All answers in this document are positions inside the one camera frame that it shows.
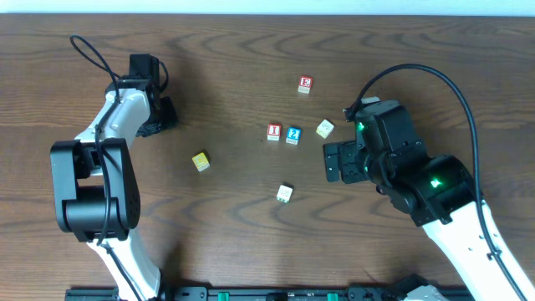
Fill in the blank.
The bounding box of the plain cream number 3 block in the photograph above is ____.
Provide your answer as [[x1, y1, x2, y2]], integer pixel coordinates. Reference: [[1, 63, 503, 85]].
[[316, 120, 334, 139]]

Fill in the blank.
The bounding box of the blue number 2 block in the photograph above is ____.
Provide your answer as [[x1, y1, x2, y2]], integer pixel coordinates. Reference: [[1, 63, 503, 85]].
[[286, 127, 302, 145]]

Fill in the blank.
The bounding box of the red letter I block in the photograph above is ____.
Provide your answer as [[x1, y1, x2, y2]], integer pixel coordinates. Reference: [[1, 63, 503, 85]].
[[267, 124, 282, 141]]

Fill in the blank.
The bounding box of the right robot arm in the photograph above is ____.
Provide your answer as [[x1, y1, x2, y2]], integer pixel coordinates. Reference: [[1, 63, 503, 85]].
[[323, 140, 534, 300]]

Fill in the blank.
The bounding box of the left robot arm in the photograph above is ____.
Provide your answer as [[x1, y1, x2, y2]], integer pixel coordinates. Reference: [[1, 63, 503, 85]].
[[50, 79, 176, 300]]

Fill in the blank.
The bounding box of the yellow block left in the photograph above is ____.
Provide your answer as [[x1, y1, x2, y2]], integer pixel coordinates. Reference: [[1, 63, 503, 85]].
[[192, 152, 210, 172]]

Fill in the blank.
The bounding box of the cream block green edge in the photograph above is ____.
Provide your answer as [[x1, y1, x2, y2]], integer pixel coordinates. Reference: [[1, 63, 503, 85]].
[[276, 185, 293, 203]]

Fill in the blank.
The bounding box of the red letter E block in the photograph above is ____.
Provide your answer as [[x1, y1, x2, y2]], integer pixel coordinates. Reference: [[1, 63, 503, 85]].
[[298, 76, 313, 94]]

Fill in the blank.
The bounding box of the right black cable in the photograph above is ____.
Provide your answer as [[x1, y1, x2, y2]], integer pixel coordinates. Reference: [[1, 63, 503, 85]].
[[349, 63, 530, 301]]

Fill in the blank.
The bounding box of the black cable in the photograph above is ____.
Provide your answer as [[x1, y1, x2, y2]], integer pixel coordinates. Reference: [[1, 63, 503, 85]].
[[349, 63, 530, 301], [69, 34, 171, 301]]

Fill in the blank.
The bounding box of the left black cable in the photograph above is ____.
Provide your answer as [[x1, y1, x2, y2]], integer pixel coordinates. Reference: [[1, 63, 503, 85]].
[[69, 34, 171, 301]]

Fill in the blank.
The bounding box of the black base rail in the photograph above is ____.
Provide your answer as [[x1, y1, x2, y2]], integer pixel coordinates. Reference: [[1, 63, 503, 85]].
[[64, 275, 489, 301]]

